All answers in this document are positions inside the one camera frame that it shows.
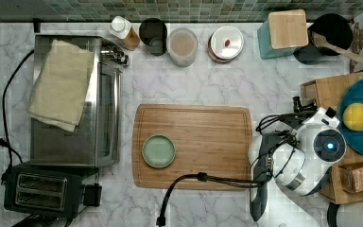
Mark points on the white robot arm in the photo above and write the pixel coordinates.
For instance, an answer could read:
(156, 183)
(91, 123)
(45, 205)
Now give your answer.
(300, 161)

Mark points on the yellow plush pineapple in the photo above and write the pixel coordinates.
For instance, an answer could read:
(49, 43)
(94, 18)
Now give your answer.
(353, 117)

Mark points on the black power adapter plug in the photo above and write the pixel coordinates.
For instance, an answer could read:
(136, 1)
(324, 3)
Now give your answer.
(92, 195)

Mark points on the black two-slot toaster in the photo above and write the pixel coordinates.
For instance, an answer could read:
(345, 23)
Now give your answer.
(51, 191)

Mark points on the stainless toaster oven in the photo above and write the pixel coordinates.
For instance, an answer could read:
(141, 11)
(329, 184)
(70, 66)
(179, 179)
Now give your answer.
(94, 142)

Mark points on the wooden spoon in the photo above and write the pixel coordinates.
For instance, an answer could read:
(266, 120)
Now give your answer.
(320, 41)

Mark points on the bamboo cutting board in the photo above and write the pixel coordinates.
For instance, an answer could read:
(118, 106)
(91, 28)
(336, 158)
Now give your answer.
(210, 139)

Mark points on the green ceramic bowl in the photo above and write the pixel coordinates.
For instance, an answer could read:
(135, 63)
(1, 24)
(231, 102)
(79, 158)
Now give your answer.
(158, 151)

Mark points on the white-capped amber bottle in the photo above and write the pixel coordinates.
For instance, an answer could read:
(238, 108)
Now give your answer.
(122, 29)

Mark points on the dark metal cup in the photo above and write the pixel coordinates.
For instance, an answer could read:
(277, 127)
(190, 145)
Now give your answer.
(153, 34)

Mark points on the beige folded towel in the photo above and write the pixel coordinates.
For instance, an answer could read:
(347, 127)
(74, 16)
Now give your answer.
(60, 90)

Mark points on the white plate on brown plate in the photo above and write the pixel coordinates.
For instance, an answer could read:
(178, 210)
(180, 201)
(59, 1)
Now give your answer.
(220, 53)

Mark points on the teal box with wooden lid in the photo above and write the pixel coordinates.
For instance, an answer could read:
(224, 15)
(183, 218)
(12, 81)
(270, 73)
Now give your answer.
(282, 34)

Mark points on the clear cereal storage jar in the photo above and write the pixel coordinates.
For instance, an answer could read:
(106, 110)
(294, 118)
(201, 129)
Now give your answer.
(182, 45)

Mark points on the black cooking pot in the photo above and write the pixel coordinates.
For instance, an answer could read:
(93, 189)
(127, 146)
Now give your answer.
(335, 29)

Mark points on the brown stash tea box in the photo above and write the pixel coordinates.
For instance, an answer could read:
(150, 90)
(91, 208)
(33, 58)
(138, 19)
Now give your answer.
(351, 176)

